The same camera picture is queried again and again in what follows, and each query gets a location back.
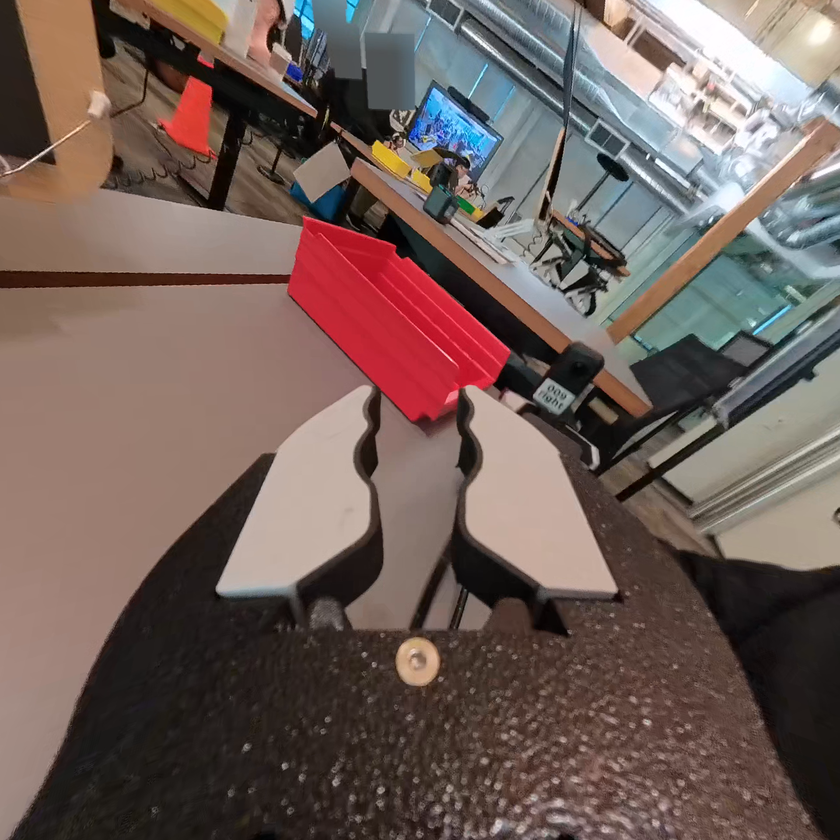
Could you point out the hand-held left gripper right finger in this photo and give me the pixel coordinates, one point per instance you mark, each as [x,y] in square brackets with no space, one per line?
[531,518]

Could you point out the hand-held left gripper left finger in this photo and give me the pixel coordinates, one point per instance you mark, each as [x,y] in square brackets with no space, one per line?
[302,518]

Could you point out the brown desk with equipment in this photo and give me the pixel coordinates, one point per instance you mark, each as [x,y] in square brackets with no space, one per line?
[584,243]

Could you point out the grey desk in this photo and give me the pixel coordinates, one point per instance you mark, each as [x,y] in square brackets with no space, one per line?
[131,394]

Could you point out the wooden-edged desk with black legs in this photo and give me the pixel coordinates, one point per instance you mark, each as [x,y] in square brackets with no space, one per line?
[262,72]

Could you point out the grey table with wooden edge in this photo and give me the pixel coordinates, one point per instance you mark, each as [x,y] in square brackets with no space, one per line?
[538,302]

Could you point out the black mesh chair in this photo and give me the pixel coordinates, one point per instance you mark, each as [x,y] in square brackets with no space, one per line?
[682,374]

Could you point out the empty red bin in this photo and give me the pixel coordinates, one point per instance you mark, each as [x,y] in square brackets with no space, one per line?
[367,308]

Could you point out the wood-edged panel on stand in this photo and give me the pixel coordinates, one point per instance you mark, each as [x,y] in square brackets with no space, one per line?
[550,177]

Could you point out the small yellow bin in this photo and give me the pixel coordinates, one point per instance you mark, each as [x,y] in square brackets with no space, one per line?
[392,159]

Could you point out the television screen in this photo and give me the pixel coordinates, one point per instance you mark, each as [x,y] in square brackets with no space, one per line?
[453,128]

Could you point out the person's black clothed torso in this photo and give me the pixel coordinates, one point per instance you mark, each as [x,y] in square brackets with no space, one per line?
[774,656]

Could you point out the orange traffic cone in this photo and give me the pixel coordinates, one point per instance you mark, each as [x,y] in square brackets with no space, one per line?
[190,118]

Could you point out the large yellow storage bin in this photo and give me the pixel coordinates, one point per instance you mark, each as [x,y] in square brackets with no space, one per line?
[190,16]

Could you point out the black panel with wooden back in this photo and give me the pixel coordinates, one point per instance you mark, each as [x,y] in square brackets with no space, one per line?
[65,65]

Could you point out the small black camera cube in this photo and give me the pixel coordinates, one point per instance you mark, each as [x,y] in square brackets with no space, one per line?
[441,205]

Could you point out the slanted wooden post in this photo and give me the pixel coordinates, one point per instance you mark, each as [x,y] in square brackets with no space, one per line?
[722,229]

